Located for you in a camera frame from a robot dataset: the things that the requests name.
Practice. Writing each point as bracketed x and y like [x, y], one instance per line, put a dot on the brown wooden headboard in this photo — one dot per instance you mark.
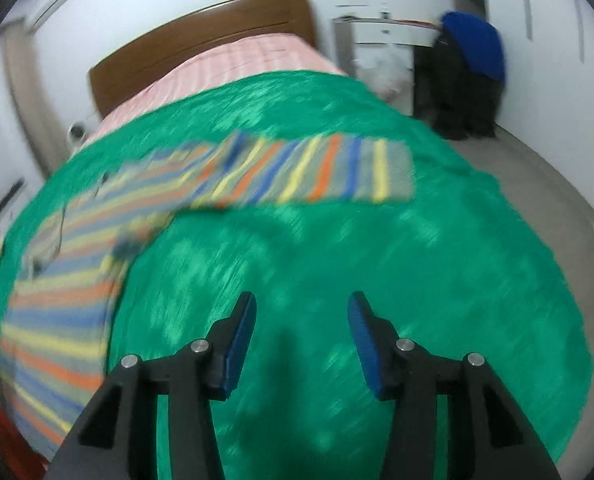
[133, 67]

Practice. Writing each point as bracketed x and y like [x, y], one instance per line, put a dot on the striped knit sweater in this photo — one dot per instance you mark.
[54, 337]

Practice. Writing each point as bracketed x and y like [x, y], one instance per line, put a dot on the pink striped bed sheet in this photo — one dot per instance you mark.
[216, 67]

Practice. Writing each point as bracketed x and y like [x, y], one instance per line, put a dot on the black garment on chair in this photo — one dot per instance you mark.
[464, 103]

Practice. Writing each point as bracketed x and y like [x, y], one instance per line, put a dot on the black item on sill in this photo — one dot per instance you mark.
[14, 191]

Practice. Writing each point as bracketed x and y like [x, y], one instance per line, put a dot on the green bed cover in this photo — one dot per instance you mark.
[456, 269]

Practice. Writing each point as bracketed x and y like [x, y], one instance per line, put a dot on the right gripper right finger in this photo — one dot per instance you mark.
[488, 436]

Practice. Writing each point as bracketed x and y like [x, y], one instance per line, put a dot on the small white fan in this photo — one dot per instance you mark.
[77, 136]

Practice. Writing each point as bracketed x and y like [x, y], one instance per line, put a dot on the beige curtain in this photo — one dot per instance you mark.
[42, 130]

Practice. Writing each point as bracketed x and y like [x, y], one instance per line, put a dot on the white desk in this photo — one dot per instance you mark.
[387, 55]

